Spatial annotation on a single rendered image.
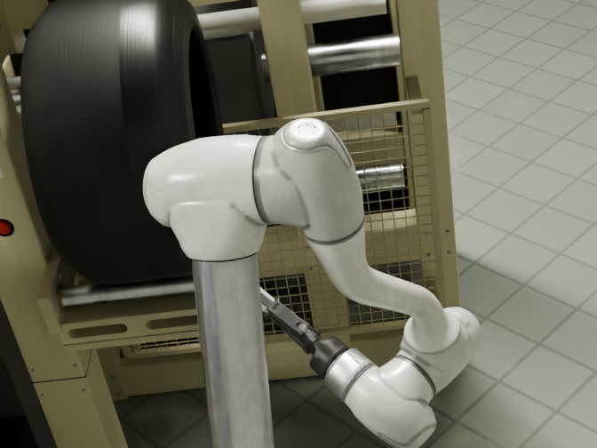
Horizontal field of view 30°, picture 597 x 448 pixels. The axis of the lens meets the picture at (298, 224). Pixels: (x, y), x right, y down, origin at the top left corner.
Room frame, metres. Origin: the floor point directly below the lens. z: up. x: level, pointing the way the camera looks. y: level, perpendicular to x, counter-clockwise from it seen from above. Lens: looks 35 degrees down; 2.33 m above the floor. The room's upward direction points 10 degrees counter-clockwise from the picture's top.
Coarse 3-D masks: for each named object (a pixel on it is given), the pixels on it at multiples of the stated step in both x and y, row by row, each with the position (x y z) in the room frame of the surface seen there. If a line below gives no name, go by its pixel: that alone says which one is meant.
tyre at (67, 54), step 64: (64, 0) 2.07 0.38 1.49; (128, 0) 2.01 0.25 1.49; (64, 64) 1.87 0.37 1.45; (128, 64) 1.85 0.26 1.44; (192, 64) 2.28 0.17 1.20; (64, 128) 1.78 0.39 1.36; (128, 128) 1.77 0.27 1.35; (192, 128) 1.82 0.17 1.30; (64, 192) 1.74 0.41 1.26; (128, 192) 1.73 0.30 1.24; (64, 256) 1.78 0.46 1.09; (128, 256) 1.74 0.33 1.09
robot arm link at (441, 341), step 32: (320, 256) 1.36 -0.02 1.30; (352, 256) 1.35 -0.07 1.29; (352, 288) 1.37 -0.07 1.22; (384, 288) 1.41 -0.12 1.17; (416, 288) 1.48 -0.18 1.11; (416, 320) 1.50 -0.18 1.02; (448, 320) 1.51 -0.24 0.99; (416, 352) 1.49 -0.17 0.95; (448, 352) 1.48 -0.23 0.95; (448, 384) 1.48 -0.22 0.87
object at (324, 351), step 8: (304, 336) 1.56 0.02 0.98; (312, 344) 1.54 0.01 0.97; (320, 344) 1.54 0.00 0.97; (328, 344) 1.53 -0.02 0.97; (336, 344) 1.54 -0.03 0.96; (344, 344) 1.54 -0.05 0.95; (312, 352) 1.57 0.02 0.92; (320, 352) 1.52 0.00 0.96; (328, 352) 1.52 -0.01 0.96; (336, 352) 1.52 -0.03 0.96; (312, 360) 1.52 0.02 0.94; (320, 360) 1.52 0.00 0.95; (328, 360) 1.51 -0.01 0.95; (312, 368) 1.53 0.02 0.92; (320, 368) 1.51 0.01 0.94
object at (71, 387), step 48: (0, 96) 2.01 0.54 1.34; (0, 144) 1.96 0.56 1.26; (0, 192) 1.96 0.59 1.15; (0, 240) 1.97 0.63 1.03; (48, 240) 2.01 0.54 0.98; (0, 288) 1.97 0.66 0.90; (48, 336) 1.96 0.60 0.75; (48, 384) 1.97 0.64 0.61; (96, 384) 2.01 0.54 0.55; (96, 432) 1.96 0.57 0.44
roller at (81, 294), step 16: (64, 288) 1.90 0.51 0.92; (80, 288) 1.89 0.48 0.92; (96, 288) 1.89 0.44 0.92; (112, 288) 1.88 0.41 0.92; (128, 288) 1.87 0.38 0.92; (144, 288) 1.87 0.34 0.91; (160, 288) 1.86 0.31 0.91; (176, 288) 1.86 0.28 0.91; (192, 288) 1.85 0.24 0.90; (64, 304) 1.88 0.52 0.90; (80, 304) 1.88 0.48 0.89; (96, 304) 1.88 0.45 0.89
